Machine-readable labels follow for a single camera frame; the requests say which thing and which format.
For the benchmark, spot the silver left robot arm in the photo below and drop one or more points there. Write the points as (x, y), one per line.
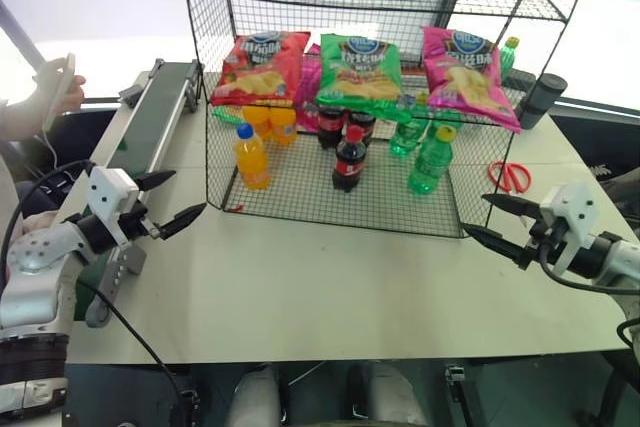
(35, 267)

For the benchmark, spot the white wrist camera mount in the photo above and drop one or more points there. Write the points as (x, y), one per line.
(572, 212)
(107, 192)

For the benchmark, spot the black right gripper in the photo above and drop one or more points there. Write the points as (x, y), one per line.
(539, 242)

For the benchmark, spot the green conveyor belt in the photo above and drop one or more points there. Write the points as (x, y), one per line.
(150, 117)

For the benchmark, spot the green soda bottle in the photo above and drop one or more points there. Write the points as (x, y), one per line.
(406, 139)
(429, 164)
(440, 122)
(509, 54)

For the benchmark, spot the cola bottle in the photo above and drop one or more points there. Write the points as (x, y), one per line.
(364, 123)
(350, 162)
(331, 127)

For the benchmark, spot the grey rounded robot leg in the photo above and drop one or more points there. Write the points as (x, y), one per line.
(255, 397)
(390, 394)

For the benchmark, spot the person's forearm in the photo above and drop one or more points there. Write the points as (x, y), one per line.
(25, 117)

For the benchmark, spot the red scissors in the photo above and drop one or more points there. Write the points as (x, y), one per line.
(515, 178)

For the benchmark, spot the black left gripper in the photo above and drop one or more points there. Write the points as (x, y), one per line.
(135, 224)

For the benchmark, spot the pink chips bag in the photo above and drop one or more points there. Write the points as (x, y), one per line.
(465, 77)

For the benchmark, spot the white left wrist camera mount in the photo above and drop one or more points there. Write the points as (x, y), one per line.
(107, 192)

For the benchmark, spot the orange soda bottle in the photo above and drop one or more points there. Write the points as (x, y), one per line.
(283, 127)
(257, 122)
(251, 162)

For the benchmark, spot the green chips bag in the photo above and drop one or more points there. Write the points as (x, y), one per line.
(357, 72)

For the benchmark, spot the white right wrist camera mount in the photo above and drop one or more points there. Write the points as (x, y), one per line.
(572, 212)

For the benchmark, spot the grey slanted pole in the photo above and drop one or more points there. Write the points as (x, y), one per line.
(20, 32)

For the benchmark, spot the metal table bracket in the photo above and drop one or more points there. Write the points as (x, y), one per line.
(455, 382)

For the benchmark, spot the magenta snack bag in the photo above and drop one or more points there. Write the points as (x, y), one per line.
(307, 92)

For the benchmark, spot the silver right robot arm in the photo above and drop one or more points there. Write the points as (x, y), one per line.
(620, 257)

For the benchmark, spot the person's hand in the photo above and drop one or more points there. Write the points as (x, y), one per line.
(70, 94)

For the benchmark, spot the black cylindrical flask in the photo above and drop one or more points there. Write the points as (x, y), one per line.
(542, 97)

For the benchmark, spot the red chips bag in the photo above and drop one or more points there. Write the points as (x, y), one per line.
(260, 67)

